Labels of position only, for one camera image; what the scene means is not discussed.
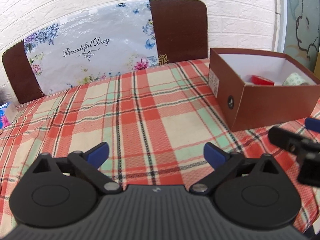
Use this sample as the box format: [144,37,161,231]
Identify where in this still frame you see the plaid bed blanket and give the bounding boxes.
[0,57,320,235]

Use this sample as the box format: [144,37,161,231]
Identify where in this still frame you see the floral plastic-wrapped pillow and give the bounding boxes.
[23,0,159,95]

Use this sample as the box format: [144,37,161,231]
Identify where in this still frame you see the clear patterned packing tape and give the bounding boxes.
[283,73,309,86]

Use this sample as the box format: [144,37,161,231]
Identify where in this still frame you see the red tape roll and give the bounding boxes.
[251,75,274,86]

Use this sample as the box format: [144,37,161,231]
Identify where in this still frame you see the brown cardboard shoe box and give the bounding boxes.
[208,48,319,132]

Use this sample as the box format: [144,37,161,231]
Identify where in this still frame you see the blue tissue pack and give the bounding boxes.
[0,102,18,129]

